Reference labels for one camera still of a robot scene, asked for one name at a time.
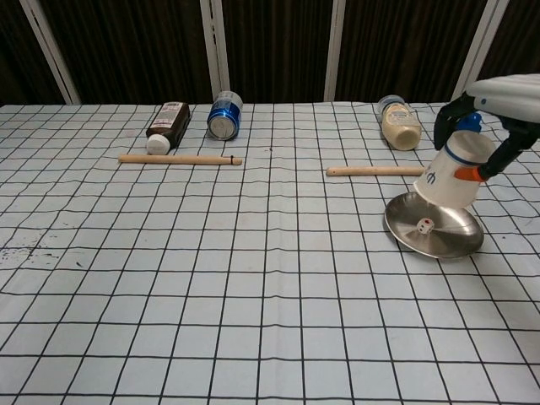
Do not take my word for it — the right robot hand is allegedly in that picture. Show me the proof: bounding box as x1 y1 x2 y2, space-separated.
434 72 540 183

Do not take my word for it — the white paper cup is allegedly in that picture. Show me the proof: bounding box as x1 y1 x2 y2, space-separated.
413 128 497 211

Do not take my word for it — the silver metal plate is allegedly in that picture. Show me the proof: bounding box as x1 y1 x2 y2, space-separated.
383 192 485 259

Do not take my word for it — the blue toy building brick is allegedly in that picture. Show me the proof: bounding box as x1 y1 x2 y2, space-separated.
457 111 483 134

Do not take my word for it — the cream mayonnaise squeeze bottle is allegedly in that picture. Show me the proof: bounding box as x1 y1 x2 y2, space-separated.
377 94 423 152

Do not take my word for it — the plain wooden stick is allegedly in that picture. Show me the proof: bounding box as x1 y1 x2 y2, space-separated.
326 165 425 178

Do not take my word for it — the blue soda can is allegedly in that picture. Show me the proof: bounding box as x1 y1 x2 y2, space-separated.
206 89 244 141

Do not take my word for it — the wooden stick with black band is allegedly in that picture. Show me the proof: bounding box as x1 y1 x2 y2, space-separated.
117 154 244 167

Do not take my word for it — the dark brown white-capped bottle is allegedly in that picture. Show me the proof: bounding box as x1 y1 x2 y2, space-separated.
145 100 192 155

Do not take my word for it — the light blue checked tablecloth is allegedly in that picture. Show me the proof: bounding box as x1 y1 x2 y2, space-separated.
0 100 540 405

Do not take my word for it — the white metal frame post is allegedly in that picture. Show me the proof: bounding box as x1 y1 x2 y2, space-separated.
323 0 348 102
19 0 82 105
450 0 500 102
199 0 232 104

